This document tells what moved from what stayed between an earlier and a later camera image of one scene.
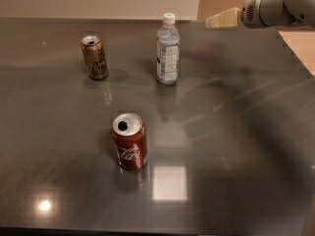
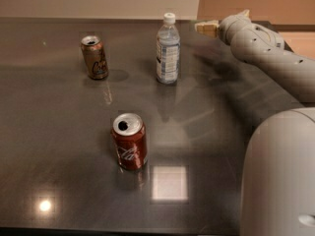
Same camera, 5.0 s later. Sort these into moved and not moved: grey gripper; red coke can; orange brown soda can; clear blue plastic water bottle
Moved: grey gripper
Not moved: red coke can; orange brown soda can; clear blue plastic water bottle
